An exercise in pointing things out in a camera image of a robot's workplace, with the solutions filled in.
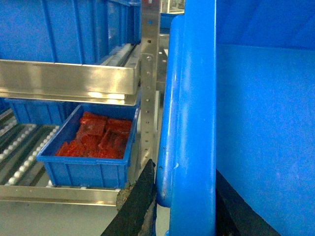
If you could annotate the large blue plastic crate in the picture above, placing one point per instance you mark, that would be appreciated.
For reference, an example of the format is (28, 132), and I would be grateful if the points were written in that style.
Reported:
(239, 99)

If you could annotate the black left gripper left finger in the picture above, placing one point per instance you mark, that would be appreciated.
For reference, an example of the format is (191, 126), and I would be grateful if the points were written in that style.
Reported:
(137, 217)

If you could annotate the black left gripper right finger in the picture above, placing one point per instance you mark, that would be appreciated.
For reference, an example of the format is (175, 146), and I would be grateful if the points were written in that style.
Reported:
(234, 217)

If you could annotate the steel roller shelf rack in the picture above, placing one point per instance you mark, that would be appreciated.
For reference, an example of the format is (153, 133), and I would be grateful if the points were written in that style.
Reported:
(129, 77)

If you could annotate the blue bin with red parts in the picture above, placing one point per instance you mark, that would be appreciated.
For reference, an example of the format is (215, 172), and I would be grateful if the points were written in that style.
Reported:
(85, 171)

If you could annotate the blue bin on upper shelf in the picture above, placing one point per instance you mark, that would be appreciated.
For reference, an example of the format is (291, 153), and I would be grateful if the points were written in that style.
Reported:
(67, 31)

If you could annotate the blue bin behind lower shelf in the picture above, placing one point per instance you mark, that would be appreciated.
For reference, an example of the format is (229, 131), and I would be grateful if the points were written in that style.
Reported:
(41, 112)

